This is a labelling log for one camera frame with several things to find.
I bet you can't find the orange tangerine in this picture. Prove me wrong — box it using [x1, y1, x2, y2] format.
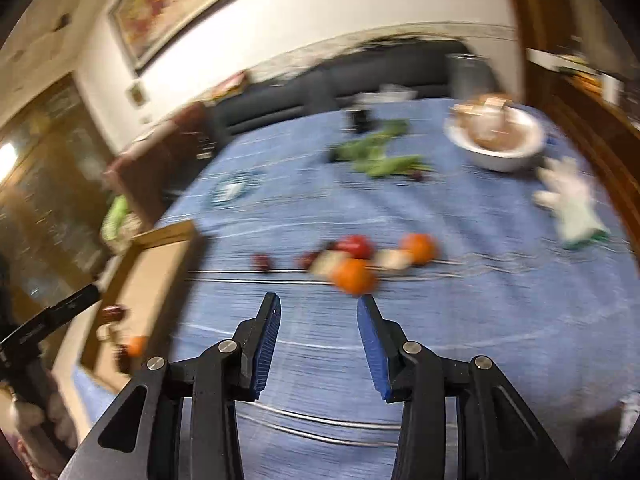
[330, 258, 378, 296]
[126, 336, 148, 359]
[400, 233, 439, 266]

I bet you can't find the red jujube date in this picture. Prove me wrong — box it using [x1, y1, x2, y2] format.
[252, 254, 273, 273]
[296, 252, 321, 272]

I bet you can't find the white yam piece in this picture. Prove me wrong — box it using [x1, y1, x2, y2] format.
[372, 249, 412, 272]
[308, 250, 350, 281]

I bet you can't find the red tomato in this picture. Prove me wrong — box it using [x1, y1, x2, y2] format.
[335, 235, 374, 260]

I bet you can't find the white yam in box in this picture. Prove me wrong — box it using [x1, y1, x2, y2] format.
[96, 322, 119, 344]

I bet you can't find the dark red date in box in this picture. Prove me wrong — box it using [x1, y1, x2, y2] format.
[114, 344, 131, 374]

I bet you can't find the cardboard box tray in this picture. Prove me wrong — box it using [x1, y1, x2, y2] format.
[79, 220, 205, 392]

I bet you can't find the orange tangerine in box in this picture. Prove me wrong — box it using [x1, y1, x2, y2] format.
[126, 336, 148, 359]

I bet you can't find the blue plaid tablecloth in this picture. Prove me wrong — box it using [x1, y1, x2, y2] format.
[160, 100, 639, 479]

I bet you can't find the green patterned cloth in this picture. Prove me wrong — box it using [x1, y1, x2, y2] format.
[100, 195, 142, 254]

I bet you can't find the green leafy vegetable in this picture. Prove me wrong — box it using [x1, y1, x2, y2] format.
[326, 119, 433, 179]

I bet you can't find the brown wooden cabinet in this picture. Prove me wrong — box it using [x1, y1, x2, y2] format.
[1, 75, 114, 309]

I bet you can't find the brown armchair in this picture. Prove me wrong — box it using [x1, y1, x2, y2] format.
[103, 101, 221, 229]

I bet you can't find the small black device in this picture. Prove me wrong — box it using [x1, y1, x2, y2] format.
[347, 105, 374, 134]

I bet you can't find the white glove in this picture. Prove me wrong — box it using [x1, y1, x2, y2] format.
[532, 157, 608, 249]

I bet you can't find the white bowl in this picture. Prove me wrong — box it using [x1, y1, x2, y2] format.
[445, 94, 547, 174]

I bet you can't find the brown paper in bowl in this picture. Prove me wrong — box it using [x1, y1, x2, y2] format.
[452, 93, 524, 152]

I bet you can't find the red gift box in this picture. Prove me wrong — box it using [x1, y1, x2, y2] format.
[208, 70, 250, 102]

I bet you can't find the black leather sofa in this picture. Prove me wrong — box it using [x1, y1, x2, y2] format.
[206, 39, 471, 136]

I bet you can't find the clear plastic cup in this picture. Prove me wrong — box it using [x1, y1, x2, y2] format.
[447, 53, 495, 101]

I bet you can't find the wooden side shelf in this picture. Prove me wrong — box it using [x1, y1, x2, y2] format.
[524, 44, 640, 241]

